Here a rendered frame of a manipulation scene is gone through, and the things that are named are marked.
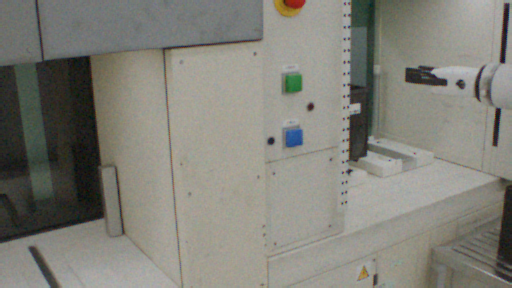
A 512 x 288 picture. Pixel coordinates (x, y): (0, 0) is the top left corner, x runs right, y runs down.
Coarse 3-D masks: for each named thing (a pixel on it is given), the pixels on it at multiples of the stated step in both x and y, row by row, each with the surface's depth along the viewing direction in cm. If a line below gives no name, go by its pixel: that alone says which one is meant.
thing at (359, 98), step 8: (352, 88) 142; (360, 88) 140; (368, 88) 138; (352, 96) 135; (360, 96) 137; (368, 96) 138; (352, 104) 136; (360, 104) 138; (368, 104) 139; (352, 112) 137; (360, 112) 138; (368, 112) 140; (352, 120) 137; (360, 120) 139; (352, 128) 138; (360, 128) 140; (352, 136) 139; (360, 136) 140; (352, 144) 139; (360, 144) 141; (352, 152) 140; (360, 152) 142; (352, 160) 143
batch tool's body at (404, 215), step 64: (320, 0) 99; (384, 0) 169; (448, 0) 150; (320, 64) 102; (384, 64) 175; (448, 64) 154; (320, 128) 106; (384, 128) 181; (448, 128) 159; (320, 192) 110; (384, 192) 139; (448, 192) 138; (320, 256) 114; (384, 256) 126
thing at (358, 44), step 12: (276, 0) 93; (288, 12) 95; (360, 36) 196; (360, 48) 197; (348, 60) 105; (360, 60) 199; (288, 72) 98; (348, 72) 106; (360, 72) 200; (348, 84) 107; (360, 84) 201; (348, 96) 107; (288, 120) 101; (372, 120) 200
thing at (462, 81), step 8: (432, 72) 107; (440, 72) 106; (448, 72) 105; (456, 72) 104; (464, 72) 104; (472, 72) 103; (480, 72) 102; (448, 80) 105; (456, 80) 104; (464, 80) 103; (472, 80) 102; (432, 88) 108; (440, 88) 107; (448, 88) 105; (456, 88) 104; (464, 88) 103; (472, 88) 102; (456, 96) 105; (464, 96) 104; (472, 96) 103
